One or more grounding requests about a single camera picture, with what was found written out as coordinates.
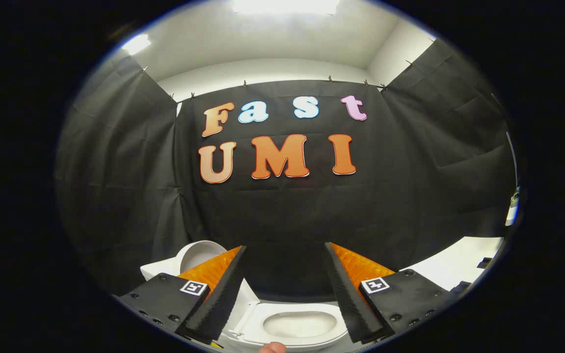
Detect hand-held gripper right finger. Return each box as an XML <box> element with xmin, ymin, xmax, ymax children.
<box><xmin>324</xmin><ymin>242</ymin><xmax>460</xmax><ymax>345</ymax></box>

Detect black backdrop cloth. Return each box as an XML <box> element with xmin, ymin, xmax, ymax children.
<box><xmin>54</xmin><ymin>38</ymin><xmax>516</xmax><ymax>300</ymax></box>

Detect white drawer cabinet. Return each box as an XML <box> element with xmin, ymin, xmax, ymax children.
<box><xmin>403</xmin><ymin>237</ymin><xmax>504</xmax><ymax>294</ymax></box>

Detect small ceiling light panel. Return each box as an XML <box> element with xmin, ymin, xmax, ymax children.
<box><xmin>122</xmin><ymin>33</ymin><xmax>152</xmax><ymax>56</ymax></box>

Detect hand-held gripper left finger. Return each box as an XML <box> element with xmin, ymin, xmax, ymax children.
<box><xmin>113</xmin><ymin>245</ymin><xmax>248</xmax><ymax>345</ymax></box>

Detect large ceiling light panel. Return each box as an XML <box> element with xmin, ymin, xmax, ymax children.
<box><xmin>231</xmin><ymin>0</ymin><xmax>341</xmax><ymax>15</ymax></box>

